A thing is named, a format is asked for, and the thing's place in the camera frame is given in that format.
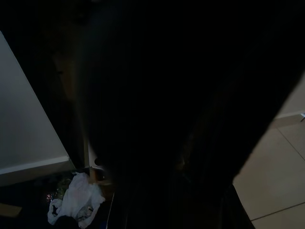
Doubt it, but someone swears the white plastic bag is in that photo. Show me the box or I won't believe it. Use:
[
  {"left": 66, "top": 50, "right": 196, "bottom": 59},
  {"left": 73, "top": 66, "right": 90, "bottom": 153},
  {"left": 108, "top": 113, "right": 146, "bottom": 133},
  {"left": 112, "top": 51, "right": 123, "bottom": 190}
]
[{"left": 47, "top": 172, "right": 105, "bottom": 228}]

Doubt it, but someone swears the brown cardboard box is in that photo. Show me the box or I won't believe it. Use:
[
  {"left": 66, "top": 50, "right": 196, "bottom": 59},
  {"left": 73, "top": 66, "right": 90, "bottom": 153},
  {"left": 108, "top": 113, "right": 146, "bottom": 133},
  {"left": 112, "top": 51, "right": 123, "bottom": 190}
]
[{"left": 87, "top": 166, "right": 114, "bottom": 189}]

